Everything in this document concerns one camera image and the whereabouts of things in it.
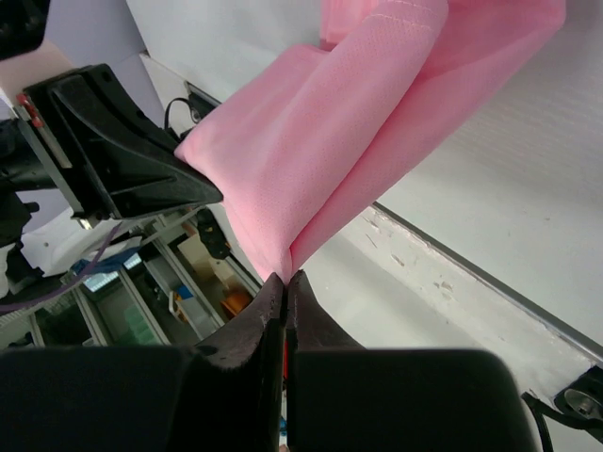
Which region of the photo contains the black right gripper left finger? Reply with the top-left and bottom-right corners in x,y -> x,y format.
1,275 -> 285,451

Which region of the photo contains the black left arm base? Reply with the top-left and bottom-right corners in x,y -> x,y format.
163,81 -> 220,142

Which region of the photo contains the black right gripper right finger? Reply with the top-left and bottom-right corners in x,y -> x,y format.
286,271 -> 537,451

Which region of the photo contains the aluminium table front rail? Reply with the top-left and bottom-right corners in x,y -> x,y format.
372,202 -> 602,367

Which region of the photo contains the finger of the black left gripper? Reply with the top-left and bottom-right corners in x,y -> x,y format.
23,64 -> 223,221

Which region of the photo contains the pink t shirt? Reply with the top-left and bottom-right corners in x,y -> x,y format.
175,1 -> 565,281

